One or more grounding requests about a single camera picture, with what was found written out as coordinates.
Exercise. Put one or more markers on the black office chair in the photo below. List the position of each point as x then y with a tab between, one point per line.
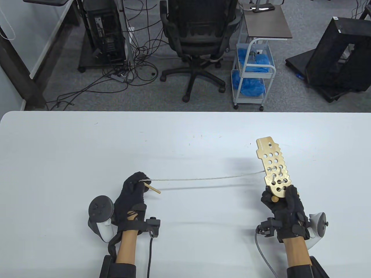
200	34

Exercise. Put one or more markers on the white utility cart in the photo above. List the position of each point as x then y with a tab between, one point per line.
269	69

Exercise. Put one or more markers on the person's right hand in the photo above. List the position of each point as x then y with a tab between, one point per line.
289	214

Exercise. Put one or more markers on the black open frame box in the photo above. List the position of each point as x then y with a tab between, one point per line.
327	58

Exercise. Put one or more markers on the black phone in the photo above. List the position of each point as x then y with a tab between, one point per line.
262	9

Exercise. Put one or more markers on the person's left forearm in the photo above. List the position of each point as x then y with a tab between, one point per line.
126	246

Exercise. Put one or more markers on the wooden crocodile lacing toy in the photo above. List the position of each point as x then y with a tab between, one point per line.
269	156

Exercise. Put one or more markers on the dark desk frame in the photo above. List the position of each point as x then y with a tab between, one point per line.
17	72

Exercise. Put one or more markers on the black monitor stand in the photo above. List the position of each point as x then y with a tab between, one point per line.
46	1

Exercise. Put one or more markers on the black forearm sensor pack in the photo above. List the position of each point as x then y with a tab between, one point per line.
107	266
316	269

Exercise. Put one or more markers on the black wheeled platform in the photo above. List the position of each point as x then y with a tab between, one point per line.
298	62

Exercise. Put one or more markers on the white power strip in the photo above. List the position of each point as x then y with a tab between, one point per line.
131	31

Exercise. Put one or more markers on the grey and white controller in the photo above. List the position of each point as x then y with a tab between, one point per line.
318	223
100	208

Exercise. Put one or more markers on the brown side table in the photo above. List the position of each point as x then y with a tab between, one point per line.
266	26

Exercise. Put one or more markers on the silver aluminium post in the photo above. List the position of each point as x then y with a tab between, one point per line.
125	29

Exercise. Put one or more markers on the wooden lacing needle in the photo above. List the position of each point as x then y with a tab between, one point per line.
153	188

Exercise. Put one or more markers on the white panel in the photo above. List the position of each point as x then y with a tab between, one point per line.
49	43

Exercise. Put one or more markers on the black computer tower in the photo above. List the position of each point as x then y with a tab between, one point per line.
104	31

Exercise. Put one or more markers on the wooden ball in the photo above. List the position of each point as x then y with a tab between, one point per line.
274	199

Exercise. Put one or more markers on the blue plastic bag pile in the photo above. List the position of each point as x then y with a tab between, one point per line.
261	60
249	87

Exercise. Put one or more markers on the person's left hand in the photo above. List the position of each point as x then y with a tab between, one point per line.
130	199

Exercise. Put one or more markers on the person's right forearm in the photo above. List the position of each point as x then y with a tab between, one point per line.
297	252

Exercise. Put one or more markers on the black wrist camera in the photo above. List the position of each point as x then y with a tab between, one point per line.
268	227
152	226

